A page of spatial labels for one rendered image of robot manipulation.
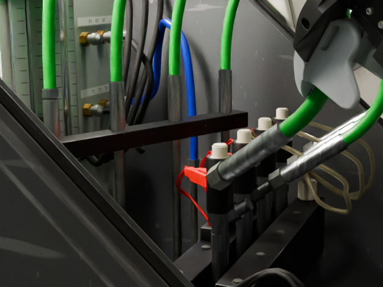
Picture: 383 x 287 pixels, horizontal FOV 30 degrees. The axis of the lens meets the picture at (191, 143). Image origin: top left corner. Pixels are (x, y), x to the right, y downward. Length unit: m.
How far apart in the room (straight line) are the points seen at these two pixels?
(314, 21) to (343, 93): 0.06
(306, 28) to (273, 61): 0.55
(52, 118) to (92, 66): 0.25
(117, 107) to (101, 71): 0.22
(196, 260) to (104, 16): 0.44
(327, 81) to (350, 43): 0.04
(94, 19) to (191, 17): 0.14
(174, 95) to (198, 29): 0.18
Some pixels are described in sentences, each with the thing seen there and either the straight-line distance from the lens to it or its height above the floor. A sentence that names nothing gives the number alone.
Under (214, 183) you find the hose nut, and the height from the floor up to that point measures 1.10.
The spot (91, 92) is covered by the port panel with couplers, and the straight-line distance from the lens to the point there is 1.04.
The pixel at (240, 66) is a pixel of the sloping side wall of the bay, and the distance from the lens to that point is 1.04.
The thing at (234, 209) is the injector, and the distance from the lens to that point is 0.73.
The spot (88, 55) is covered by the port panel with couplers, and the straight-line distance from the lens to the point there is 1.03.
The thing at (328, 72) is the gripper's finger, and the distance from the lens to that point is 0.50.
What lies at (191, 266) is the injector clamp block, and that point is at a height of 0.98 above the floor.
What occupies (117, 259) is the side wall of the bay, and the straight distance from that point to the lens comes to 0.39.
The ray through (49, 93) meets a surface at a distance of 0.80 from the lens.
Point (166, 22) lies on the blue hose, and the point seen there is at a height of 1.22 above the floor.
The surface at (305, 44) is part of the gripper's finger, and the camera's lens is 0.50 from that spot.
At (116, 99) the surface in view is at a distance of 0.85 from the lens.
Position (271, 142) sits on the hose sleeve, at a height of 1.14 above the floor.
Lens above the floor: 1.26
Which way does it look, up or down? 12 degrees down
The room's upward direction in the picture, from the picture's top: 1 degrees counter-clockwise
